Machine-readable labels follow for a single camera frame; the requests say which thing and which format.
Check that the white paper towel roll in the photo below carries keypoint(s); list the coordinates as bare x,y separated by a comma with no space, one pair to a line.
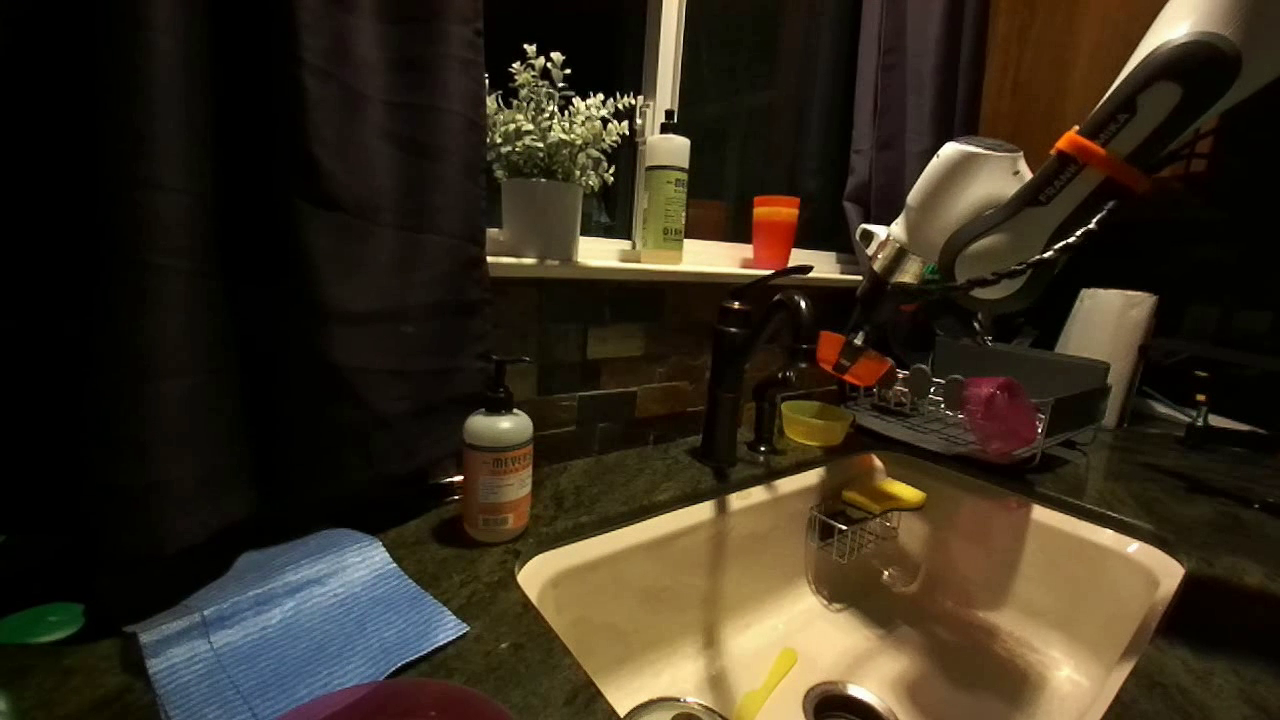
1104,347

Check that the dark curtain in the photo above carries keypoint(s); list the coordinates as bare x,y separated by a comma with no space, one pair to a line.
264,266

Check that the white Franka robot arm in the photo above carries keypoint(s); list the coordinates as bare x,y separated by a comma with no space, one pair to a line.
973,202

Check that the metal sink drain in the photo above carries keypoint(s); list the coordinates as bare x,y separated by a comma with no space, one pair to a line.
846,703

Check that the green round lid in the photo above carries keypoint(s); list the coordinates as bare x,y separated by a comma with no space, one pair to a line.
40,621

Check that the plant in white pot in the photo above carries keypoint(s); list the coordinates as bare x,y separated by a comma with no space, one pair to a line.
545,174

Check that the black kitchen faucet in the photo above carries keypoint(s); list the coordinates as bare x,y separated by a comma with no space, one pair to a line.
727,374

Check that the yellow plastic utensil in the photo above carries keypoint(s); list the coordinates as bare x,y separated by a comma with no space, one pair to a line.
766,683

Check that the orange cup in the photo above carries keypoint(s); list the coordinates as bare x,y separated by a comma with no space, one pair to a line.
775,234

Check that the round tan scrubber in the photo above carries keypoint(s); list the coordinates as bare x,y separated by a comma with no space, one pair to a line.
871,469

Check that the blue cloth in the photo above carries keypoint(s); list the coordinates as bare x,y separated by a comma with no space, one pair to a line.
292,621

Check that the pink plastic plate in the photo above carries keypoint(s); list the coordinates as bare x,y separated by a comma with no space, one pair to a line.
400,703

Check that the purple plastic bowl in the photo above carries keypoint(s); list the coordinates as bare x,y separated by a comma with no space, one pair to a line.
1002,419

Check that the green dish soap bottle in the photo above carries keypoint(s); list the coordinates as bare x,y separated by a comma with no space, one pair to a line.
663,195

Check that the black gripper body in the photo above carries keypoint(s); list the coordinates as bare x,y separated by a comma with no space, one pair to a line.
886,314

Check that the white kitchen sink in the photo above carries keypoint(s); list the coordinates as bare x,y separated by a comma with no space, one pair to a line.
1040,585

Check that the yellow sponge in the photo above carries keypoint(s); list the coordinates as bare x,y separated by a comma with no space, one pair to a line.
886,499

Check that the soap bottle with orange label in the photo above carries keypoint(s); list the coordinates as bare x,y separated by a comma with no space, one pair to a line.
498,464

